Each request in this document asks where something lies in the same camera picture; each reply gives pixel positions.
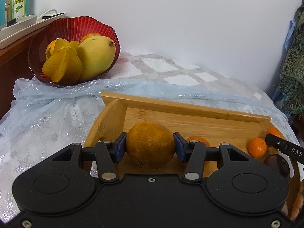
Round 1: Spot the yellow starfruit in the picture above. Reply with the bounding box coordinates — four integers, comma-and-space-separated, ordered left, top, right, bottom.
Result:
42, 38, 84, 84

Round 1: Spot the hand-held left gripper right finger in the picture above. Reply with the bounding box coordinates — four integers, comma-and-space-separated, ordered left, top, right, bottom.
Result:
173, 132, 252, 184

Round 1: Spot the grey white patterned blanket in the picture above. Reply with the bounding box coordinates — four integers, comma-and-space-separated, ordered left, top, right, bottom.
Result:
104, 51, 276, 100

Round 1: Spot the carved wooden cabinet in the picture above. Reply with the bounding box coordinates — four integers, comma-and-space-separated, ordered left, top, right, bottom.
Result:
0, 25, 48, 122

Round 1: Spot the sheer snowflake tablecloth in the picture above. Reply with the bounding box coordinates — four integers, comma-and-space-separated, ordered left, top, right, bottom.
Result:
0, 77, 296, 220

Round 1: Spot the yellow mango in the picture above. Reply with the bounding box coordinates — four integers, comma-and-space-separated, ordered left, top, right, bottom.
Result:
76, 35, 116, 81

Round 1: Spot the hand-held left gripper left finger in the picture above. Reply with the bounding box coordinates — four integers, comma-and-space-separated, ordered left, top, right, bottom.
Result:
51, 132, 127, 184

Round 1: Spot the light blue cloth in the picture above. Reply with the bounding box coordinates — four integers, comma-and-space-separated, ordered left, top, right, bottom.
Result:
283, 18, 298, 60

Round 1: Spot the wooden serving tray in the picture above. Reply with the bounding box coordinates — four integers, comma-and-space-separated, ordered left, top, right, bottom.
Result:
83, 91, 298, 220

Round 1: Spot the person's right hand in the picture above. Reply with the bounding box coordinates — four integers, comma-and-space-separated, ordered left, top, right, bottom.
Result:
288, 178, 304, 220

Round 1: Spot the large orange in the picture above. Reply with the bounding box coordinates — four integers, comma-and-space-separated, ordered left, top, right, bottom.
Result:
125, 122, 176, 170

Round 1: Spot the white plastic tray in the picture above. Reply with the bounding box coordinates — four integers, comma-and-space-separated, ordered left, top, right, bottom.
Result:
0, 9, 68, 50

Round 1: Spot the red glass bowl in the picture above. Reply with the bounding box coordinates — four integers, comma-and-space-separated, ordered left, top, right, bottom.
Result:
28, 16, 119, 87

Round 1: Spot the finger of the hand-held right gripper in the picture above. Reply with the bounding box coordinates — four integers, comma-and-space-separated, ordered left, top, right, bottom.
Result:
265, 133, 288, 152

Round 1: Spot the small mandarin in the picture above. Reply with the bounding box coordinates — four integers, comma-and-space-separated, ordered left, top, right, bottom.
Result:
248, 137, 268, 158
266, 127, 282, 139
186, 136, 211, 148

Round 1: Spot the orange in bowl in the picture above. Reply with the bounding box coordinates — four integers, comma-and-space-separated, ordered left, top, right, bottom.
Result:
81, 33, 101, 44
45, 40, 58, 60

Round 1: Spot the green paisley shawl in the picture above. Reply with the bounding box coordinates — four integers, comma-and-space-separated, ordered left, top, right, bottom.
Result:
273, 2, 304, 117

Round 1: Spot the dark purple tomato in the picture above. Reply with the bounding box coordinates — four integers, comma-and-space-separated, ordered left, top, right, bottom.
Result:
263, 154, 291, 180

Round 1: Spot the green label bottle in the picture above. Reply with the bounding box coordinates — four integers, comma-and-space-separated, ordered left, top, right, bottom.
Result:
10, 0, 30, 20

